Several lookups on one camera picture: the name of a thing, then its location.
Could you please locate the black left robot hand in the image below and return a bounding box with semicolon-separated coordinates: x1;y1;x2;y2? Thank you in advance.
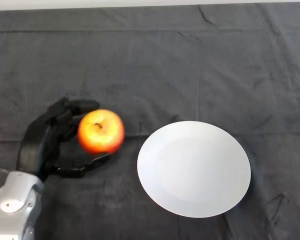
19;97;113;182

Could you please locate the red and yellow apple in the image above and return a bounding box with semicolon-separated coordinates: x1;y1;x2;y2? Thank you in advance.
77;108;126;155

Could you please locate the white round plate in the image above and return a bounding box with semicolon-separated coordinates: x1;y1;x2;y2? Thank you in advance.
136;120;252;219

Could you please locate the black cloth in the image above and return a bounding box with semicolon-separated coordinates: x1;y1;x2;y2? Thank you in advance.
0;2;300;240

